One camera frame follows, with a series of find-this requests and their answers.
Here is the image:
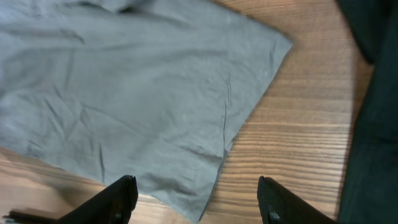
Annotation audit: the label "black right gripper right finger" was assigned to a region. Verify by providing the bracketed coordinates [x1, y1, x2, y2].
[257, 176, 336, 224]

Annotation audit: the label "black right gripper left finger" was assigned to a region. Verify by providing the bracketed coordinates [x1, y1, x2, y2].
[2, 174, 139, 224]

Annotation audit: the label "grey cotton shorts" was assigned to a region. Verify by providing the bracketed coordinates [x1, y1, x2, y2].
[1, 0, 292, 223]

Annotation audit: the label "black t-shirt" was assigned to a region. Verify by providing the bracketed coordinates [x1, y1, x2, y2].
[338, 0, 397, 224]

